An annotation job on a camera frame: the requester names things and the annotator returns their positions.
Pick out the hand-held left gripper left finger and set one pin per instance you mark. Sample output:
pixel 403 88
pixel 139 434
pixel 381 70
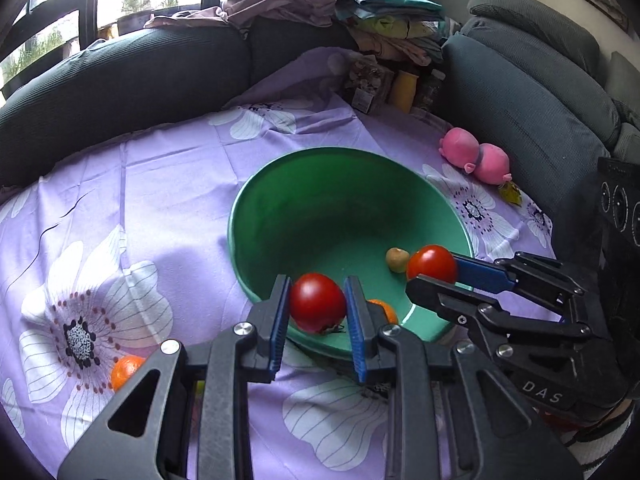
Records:
pixel 280 330

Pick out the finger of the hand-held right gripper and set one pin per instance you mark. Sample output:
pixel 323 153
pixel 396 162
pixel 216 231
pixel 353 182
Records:
pixel 482 275
pixel 440 297

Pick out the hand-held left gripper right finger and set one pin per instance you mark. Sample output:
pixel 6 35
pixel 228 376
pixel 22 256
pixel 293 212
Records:
pixel 356 330

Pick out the red tomato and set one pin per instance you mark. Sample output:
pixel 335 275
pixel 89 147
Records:
pixel 432 262
pixel 315 305

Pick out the orange mandarin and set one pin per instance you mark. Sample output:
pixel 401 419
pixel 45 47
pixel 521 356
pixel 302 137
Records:
pixel 387 312
pixel 125 367

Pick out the small tan longan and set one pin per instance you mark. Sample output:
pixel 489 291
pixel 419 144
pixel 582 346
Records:
pixel 397 259

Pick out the green plastic bowl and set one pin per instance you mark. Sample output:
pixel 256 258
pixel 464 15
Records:
pixel 325 210

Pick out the striped clothing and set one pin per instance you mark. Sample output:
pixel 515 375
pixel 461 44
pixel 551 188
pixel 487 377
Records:
pixel 600 450

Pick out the yellow green toy tag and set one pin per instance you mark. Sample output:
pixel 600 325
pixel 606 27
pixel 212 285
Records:
pixel 511 193

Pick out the pink plush toy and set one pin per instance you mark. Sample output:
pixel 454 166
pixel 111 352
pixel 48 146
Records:
pixel 457 142

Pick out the purple floral tablecloth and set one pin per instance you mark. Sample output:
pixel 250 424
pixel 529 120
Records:
pixel 175 185

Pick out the clear jar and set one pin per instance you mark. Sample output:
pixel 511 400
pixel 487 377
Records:
pixel 430 90

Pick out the yellow cup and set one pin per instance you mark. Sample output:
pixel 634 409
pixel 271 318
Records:
pixel 404 90

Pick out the clear snack packet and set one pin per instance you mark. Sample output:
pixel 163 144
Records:
pixel 367 82

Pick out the grey pillow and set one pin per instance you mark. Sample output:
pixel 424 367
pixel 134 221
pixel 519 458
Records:
pixel 625 77

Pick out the stack of folded clothes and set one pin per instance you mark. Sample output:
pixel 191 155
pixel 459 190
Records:
pixel 400 35

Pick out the dark teal sofa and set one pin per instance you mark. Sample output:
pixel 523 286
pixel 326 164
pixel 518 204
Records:
pixel 125 75

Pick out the dark planter box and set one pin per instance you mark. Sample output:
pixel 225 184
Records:
pixel 132 20

